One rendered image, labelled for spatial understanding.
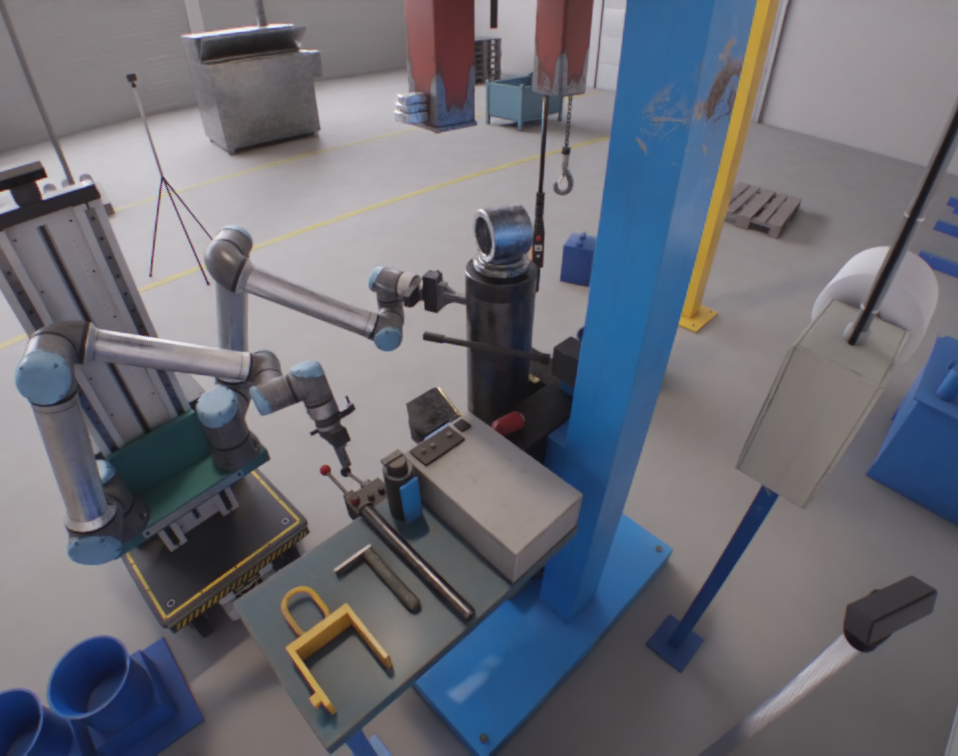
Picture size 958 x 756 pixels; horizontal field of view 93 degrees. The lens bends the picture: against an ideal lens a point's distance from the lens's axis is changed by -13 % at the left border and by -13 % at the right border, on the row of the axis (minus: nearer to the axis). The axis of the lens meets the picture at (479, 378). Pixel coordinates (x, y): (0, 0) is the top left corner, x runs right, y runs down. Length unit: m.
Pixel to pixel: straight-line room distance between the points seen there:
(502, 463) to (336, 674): 0.61
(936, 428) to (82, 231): 3.66
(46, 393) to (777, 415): 1.71
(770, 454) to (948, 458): 2.06
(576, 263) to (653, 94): 3.48
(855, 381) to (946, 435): 2.09
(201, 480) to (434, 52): 1.65
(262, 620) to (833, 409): 1.35
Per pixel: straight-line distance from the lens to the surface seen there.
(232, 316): 1.92
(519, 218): 1.46
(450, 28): 1.21
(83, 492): 1.73
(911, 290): 1.50
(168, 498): 2.15
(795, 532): 3.07
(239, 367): 1.63
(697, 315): 4.39
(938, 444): 3.34
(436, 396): 1.80
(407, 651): 1.22
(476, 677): 2.19
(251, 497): 2.56
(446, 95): 1.22
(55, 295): 1.88
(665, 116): 1.02
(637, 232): 1.10
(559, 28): 1.46
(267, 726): 2.40
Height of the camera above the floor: 2.19
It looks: 40 degrees down
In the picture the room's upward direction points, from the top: straight up
